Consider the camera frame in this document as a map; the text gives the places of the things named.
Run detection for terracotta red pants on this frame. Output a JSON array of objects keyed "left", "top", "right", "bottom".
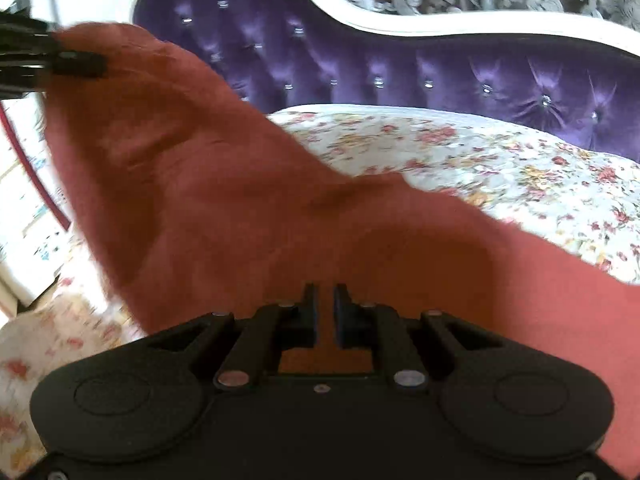
[{"left": 42, "top": 21, "right": 640, "bottom": 480}]

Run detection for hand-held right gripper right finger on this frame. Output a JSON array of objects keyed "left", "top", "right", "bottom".
[{"left": 333, "top": 282, "right": 503, "bottom": 393}]

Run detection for white wall poster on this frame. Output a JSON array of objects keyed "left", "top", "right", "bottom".
[{"left": 0, "top": 97, "right": 76, "bottom": 286}]

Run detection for red strip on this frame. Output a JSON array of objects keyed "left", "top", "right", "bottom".
[{"left": 0, "top": 100, "right": 72, "bottom": 227}]

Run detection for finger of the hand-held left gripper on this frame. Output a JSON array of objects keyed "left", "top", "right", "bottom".
[
  {"left": 0, "top": 49, "right": 110, "bottom": 100},
  {"left": 0, "top": 11, "right": 55, "bottom": 42}
]

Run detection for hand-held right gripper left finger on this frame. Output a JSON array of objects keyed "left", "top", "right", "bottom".
[{"left": 144, "top": 282, "right": 322, "bottom": 393}]

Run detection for cream floral blanket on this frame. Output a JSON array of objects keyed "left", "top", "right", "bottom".
[{"left": 0, "top": 240, "right": 151, "bottom": 480}]

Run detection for white floral bedsheet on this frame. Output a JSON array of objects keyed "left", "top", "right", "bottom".
[{"left": 265, "top": 104, "right": 640, "bottom": 287}]

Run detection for purple tufted headboard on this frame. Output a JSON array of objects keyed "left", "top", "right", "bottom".
[{"left": 131, "top": 0, "right": 640, "bottom": 166}]

